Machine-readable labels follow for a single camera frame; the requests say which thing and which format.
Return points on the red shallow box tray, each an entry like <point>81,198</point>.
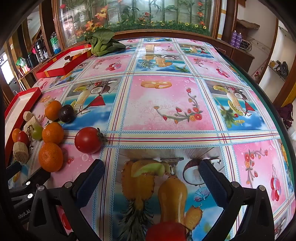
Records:
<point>17,109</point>

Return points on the green grape-like fruit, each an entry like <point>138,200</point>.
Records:
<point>37,132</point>

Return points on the large red tomato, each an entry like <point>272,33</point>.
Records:
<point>89,140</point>

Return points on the silver black thermos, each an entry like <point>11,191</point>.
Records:
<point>41,49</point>

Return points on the small orange mandarin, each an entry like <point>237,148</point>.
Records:
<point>15,134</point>

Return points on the fruit print tablecloth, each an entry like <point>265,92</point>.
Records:
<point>171,104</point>

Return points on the small red tomato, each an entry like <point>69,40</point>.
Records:
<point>23,138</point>

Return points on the wicker tray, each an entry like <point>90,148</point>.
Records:
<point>247,24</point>

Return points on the dark purple plum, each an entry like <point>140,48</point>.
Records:
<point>66,114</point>

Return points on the floral painted glass panel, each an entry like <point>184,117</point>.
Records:
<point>161,14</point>

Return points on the green bok choy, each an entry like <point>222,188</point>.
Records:
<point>104,44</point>

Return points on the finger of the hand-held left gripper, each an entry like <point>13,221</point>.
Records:
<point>37,178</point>
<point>13,168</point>

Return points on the beige food block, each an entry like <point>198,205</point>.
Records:
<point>150,48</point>

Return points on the dark red cloth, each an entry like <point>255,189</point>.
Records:
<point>286,114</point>

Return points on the white rolled poster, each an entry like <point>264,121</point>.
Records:
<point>223,18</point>

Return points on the dark purple passion fruit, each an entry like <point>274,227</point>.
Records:
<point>67,58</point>

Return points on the black kettle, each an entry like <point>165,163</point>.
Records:
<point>30,60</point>

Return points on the green plastic bottle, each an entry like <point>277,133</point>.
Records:
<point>55,44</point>

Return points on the beige ginger chunk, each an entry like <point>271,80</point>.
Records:
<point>31,125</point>

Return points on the dark bag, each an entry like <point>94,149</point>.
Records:
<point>282,67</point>

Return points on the purple bottle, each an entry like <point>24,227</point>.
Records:
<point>239,39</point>
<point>234,38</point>

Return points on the green plastic bag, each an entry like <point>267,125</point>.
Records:
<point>20,62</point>

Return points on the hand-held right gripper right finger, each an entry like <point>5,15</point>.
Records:
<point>210,183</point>

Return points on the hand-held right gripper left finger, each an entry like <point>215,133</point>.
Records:
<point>92,177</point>

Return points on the wooden side counter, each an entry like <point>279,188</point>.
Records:
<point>29,78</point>

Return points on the red gold-ribbon box tray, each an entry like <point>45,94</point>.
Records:
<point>60,67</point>

